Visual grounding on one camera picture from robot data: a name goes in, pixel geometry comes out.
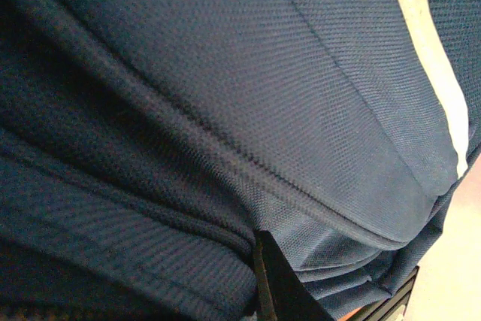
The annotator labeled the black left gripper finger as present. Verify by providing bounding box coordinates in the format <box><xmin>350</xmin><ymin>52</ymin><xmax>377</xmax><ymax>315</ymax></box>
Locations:
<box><xmin>253</xmin><ymin>231</ymin><xmax>333</xmax><ymax>321</ymax></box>

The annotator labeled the navy blue student backpack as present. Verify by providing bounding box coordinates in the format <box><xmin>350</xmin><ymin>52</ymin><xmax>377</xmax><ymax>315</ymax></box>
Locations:
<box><xmin>1</xmin><ymin>0</ymin><xmax>480</xmax><ymax>320</ymax></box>

